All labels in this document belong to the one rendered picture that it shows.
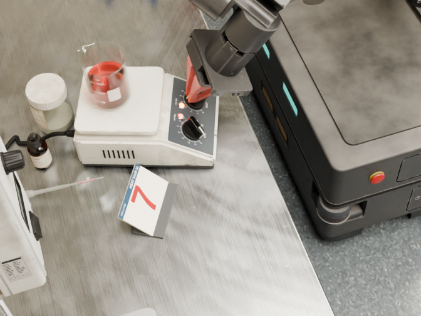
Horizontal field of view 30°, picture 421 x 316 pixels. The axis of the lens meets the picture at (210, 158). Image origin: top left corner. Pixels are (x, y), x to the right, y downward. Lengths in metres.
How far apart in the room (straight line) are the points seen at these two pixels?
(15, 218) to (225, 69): 0.57
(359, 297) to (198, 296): 0.88
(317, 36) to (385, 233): 0.51
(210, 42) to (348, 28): 0.81
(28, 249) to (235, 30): 0.52
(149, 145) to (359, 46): 0.84
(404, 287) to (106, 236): 0.98
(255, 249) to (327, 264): 0.85
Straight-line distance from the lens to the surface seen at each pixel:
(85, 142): 1.12
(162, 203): 1.12
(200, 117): 1.16
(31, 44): 1.36
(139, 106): 1.12
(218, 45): 1.05
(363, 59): 1.81
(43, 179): 1.18
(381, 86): 1.77
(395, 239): 1.98
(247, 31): 1.01
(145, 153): 1.13
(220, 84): 1.06
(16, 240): 0.57
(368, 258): 1.94
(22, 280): 0.62
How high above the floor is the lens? 1.71
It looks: 56 degrees down
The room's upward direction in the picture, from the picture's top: 4 degrees counter-clockwise
